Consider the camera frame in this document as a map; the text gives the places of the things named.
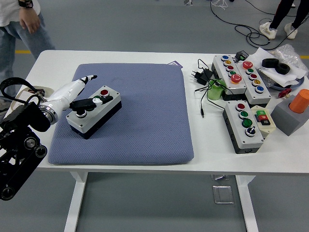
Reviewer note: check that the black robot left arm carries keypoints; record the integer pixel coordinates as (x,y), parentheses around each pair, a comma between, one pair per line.
(14,135)

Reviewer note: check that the black power adapter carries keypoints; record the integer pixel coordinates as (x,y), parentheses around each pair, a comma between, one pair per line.
(201,76)

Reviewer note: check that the white wall switch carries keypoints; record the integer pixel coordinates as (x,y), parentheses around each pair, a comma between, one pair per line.
(23,96)

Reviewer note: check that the red valve knob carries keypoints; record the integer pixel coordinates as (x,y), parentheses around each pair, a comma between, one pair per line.
(285,93)

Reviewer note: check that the grey block holder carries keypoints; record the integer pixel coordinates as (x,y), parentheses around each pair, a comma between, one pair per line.
(285,118)

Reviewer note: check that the green plastic cylinder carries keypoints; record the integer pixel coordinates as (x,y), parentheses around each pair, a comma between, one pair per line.
(213,93)

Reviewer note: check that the purple card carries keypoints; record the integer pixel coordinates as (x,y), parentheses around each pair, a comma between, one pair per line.
(175,64)

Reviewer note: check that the metal floor socket plate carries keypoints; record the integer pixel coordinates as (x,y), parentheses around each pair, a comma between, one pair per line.
(223,194)

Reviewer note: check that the five-button box, red mushroom end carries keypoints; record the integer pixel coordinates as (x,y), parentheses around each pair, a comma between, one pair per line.
(263,96)
(218,63)

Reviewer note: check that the small metal floor bracket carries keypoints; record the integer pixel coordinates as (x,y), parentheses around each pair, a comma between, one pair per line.
(219,178)

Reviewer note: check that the white table leg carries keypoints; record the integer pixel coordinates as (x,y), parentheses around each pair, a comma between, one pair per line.
(74,205)
(248,205)

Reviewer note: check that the white oval tray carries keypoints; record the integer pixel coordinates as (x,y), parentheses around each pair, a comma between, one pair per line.
(49,90)

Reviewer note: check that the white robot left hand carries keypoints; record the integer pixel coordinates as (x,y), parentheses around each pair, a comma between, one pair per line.
(65,94)

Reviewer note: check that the orange cylinder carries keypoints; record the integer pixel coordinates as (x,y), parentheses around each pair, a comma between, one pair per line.
(300,101)

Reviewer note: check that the blue-rimmed round plate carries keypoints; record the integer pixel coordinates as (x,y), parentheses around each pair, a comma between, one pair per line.
(300,83)

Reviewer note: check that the small black relay module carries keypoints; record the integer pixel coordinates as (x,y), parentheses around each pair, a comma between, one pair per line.
(242,55)

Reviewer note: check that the clear bubble wrap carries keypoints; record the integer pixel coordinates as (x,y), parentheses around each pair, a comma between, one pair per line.
(289,55)

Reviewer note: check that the white foam sheet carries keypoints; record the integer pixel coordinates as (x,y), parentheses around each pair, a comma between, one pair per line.
(259,56)

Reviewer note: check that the grey four-button control box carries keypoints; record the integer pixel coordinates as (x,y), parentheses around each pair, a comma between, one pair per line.
(96,118)
(253,142)

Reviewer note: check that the blue-grey padded mat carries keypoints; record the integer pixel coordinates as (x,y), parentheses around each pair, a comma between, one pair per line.
(144,120)

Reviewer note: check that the person's hand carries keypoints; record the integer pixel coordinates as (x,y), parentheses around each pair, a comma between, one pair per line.
(29,20)

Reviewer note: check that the small white floor object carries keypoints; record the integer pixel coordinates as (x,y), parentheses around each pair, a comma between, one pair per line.
(188,2)

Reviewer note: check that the person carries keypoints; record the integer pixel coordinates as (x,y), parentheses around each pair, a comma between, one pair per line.
(7,48)
(277,17)

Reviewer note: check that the black wristwatch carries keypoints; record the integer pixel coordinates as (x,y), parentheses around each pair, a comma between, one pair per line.
(25,3)

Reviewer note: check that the cream switch, green red keys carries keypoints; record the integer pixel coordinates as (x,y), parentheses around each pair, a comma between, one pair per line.
(264,120)

